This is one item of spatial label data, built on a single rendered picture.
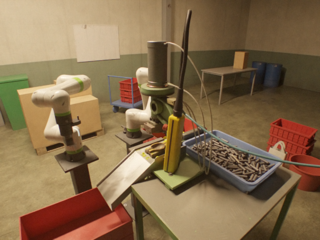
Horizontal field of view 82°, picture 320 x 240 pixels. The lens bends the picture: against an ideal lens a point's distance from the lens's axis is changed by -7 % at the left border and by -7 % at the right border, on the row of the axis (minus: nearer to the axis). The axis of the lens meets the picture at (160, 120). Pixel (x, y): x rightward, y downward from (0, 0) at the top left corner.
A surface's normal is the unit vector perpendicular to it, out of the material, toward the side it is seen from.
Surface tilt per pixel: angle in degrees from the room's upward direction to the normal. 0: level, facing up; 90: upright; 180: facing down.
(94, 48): 90
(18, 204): 0
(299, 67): 90
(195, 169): 0
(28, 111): 90
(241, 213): 0
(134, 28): 90
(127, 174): 30
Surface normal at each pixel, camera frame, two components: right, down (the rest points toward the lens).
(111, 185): -0.41, -0.68
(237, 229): 0.00, -0.92
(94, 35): 0.59, 0.32
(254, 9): -0.81, 0.23
